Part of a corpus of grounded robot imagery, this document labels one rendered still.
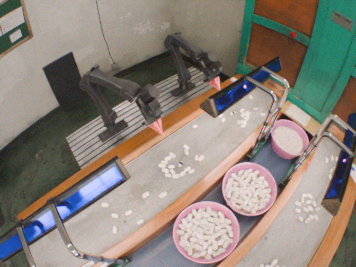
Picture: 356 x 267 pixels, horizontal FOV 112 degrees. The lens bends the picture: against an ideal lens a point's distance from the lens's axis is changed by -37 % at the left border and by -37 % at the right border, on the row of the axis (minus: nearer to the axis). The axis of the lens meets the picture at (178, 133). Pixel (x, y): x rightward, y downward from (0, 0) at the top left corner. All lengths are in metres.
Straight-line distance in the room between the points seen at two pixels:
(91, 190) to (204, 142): 0.65
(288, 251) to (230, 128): 0.73
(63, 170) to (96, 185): 1.60
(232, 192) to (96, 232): 0.64
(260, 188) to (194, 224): 0.35
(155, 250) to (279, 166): 0.78
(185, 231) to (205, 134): 0.52
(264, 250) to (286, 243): 0.11
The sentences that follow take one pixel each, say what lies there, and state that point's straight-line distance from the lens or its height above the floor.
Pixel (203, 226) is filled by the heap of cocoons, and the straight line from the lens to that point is 0.80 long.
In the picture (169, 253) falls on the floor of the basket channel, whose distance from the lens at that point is 0.85.
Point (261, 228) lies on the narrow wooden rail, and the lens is 0.83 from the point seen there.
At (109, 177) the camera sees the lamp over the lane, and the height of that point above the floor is 1.08.
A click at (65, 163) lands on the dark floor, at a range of 2.15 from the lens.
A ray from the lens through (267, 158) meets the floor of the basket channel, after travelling 1.10.
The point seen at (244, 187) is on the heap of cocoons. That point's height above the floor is 0.74.
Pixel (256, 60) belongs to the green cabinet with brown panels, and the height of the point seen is 0.92.
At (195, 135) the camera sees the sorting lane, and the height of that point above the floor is 0.74.
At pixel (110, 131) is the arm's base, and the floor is 0.71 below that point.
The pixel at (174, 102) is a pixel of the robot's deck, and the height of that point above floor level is 0.67.
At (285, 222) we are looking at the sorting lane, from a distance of 0.92.
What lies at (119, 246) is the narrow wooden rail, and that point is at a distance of 0.80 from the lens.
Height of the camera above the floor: 1.52
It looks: 50 degrees down
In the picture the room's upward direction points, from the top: 2 degrees counter-clockwise
